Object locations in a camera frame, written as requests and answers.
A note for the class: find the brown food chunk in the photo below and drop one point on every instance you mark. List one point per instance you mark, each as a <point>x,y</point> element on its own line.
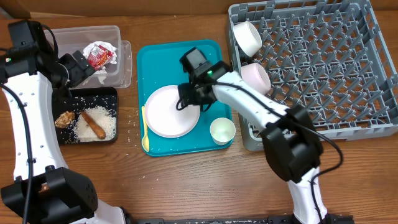
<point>64,120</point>

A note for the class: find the grey dishwasher rack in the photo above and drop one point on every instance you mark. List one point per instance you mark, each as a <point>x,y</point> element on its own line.
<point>328,56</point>

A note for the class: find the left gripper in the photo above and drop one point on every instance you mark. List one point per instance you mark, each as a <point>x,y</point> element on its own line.
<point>80,70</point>

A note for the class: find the white napkin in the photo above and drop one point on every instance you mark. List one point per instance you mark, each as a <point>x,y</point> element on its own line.
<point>102,72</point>

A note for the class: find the teal serving tray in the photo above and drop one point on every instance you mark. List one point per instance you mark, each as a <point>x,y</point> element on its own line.
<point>159,65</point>

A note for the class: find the pile of rice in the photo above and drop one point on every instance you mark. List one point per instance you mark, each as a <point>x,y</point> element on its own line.
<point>102,117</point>

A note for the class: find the yellow plastic spoon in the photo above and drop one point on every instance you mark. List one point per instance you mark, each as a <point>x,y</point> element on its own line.
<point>145,139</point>

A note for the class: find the white bowl with rice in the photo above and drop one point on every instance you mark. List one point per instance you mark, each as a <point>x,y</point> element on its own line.
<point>248,38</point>

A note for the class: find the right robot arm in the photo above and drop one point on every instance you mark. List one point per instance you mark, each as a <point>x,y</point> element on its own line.
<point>291,145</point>

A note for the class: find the clear plastic waste bin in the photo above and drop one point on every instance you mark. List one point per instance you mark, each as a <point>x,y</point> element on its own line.
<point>70,40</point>

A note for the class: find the white cup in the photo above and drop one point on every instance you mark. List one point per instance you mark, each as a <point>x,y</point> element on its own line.
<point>222,131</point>

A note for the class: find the large white plate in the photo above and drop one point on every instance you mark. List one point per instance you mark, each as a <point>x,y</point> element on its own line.
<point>162,116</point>

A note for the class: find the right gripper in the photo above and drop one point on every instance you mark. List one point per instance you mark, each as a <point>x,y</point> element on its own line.
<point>188,96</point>

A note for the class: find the pink bowl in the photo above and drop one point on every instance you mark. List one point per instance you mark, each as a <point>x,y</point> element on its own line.
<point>256,77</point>

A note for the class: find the black plastic tray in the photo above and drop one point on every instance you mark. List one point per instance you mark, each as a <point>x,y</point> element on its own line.
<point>79,100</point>

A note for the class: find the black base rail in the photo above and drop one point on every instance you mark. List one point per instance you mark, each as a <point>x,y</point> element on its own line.
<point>280,219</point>

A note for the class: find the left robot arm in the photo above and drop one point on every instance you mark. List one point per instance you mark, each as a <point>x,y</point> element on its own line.
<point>44,189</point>

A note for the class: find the red snack wrapper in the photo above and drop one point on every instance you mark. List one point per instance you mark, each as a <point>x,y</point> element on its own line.
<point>99,56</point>

